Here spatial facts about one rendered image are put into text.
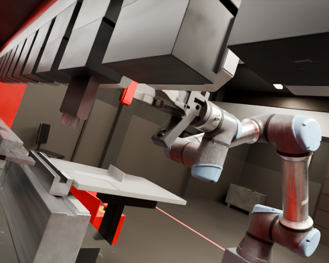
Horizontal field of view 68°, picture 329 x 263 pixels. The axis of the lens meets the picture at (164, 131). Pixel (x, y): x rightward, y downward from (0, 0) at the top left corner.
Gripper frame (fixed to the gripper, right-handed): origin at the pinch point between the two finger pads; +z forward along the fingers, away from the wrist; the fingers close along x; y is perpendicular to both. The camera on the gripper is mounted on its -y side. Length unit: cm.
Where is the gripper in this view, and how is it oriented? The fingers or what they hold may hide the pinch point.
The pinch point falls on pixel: (130, 87)
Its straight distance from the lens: 48.8
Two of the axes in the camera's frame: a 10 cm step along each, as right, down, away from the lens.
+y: 3.2, -9.4, 0.7
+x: 6.2, 1.5, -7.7
